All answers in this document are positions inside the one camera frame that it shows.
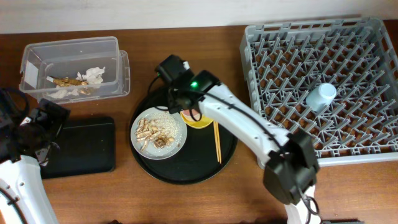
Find round black serving tray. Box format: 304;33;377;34
129;86;239;186

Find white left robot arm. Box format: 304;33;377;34
1;88;70;223

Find pink plastic cup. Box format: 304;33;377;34
182;110;201;121

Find grey plastic dishwasher rack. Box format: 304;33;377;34
240;17;397;166

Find light blue plastic cup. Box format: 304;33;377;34
305;83;337;112

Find black rectangular bin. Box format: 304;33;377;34
40;116;116;179

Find food scraps on plate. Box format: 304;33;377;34
134;111;180;152

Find clear plastic waste bin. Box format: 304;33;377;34
19;36;131;104

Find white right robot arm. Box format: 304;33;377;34
155;55;322;223

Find white tissue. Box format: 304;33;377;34
76;67;106;85

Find grey plate with food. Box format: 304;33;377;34
130;106;188;160

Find gold foil wrapper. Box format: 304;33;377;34
46;76;88;87

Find yellow plastic bowl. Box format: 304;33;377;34
180;112;213;129

